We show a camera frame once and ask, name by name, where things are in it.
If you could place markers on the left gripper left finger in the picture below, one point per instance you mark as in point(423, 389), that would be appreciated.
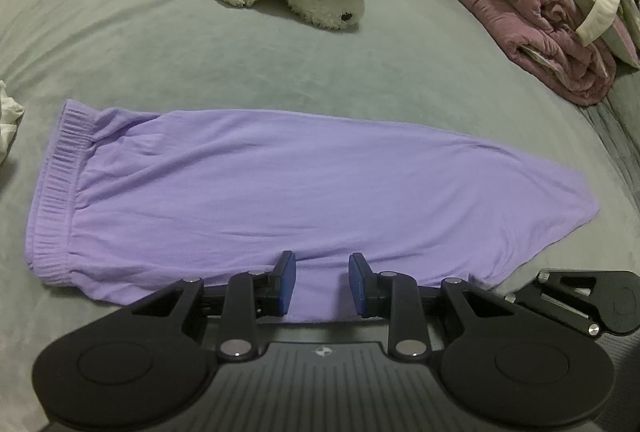
point(273, 290)

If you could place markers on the purple pants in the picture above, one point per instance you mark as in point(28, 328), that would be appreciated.
point(129, 202)

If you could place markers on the folded white garment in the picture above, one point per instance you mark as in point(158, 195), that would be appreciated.
point(11, 114)

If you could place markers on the grey pillow on pile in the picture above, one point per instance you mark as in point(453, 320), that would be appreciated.
point(622, 36)

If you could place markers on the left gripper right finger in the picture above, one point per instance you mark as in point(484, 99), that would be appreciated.
point(371, 292)

